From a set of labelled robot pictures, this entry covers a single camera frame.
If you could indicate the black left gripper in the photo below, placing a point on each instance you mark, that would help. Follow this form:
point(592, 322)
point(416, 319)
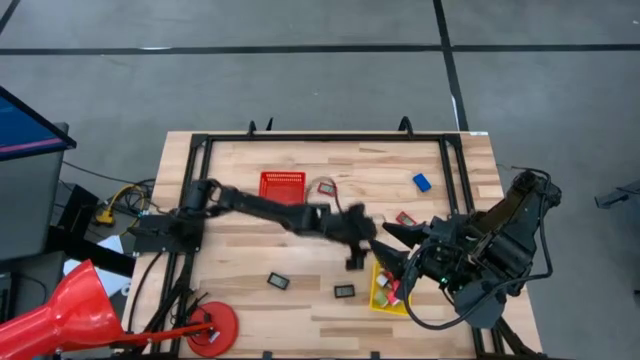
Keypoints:
point(352, 225)

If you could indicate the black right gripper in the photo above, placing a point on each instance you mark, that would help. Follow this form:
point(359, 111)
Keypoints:
point(450, 255)

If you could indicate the pink white pencil sharpener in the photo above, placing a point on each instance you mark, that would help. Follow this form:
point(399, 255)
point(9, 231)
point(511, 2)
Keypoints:
point(394, 299)

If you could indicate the blue eraser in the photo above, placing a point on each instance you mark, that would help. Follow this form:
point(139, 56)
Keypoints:
point(422, 182)

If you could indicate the small red digital clock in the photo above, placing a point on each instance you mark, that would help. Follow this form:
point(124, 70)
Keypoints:
point(326, 188)
point(405, 218)

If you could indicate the black digital clock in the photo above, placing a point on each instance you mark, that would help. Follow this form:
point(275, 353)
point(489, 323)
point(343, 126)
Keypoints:
point(278, 281)
point(344, 291)

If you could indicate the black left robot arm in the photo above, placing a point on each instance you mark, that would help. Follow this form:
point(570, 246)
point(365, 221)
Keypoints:
point(260, 205)

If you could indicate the yellow plastic basket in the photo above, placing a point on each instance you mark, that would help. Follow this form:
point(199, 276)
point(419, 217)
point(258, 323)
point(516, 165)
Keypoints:
point(387, 310)

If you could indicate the red plastic basket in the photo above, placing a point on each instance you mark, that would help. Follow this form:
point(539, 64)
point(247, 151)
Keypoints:
point(282, 187)

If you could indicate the black floor stand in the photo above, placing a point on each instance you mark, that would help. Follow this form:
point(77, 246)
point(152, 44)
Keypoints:
point(617, 196)

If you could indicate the white paper sheet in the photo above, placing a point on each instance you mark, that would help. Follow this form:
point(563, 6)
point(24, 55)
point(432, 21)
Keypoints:
point(112, 245)

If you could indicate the black stand leg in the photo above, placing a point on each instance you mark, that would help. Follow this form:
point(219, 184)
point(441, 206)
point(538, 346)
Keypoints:
point(90, 252)

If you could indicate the red desk lamp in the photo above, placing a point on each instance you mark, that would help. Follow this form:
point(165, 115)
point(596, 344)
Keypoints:
point(65, 320)

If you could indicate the grey cabinet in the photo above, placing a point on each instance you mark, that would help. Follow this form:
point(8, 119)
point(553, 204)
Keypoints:
point(25, 200)

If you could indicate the black metal table frame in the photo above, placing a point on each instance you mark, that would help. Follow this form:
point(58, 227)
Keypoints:
point(325, 137)

